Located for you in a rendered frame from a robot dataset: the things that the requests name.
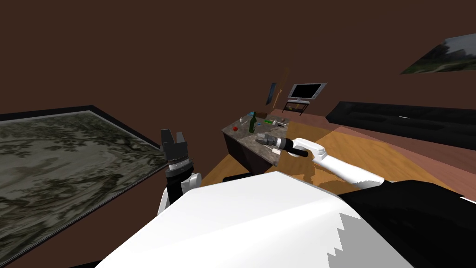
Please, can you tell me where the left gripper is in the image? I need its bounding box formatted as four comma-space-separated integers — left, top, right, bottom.
160, 129, 191, 163

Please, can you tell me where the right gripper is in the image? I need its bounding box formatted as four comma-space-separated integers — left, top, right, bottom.
255, 134, 284, 149

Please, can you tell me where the grey marble top table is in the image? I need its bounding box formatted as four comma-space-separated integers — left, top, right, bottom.
221, 111, 291, 176

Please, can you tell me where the black stand with television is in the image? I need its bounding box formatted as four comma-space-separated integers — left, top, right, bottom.
282, 82, 328, 116

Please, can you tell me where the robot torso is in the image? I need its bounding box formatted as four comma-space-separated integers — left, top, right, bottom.
94, 171, 414, 268

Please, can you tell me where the large black-framed landscape painting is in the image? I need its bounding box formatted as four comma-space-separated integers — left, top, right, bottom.
0, 105, 169, 268

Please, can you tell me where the black sofa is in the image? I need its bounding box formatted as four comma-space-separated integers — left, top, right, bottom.
325, 100, 476, 152

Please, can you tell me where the small blue wall picture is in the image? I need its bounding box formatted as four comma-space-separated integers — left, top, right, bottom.
265, 82, 278, 107

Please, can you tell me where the dark landscape wall picture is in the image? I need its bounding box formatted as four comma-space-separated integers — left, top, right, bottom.
399, 33, 476, 75

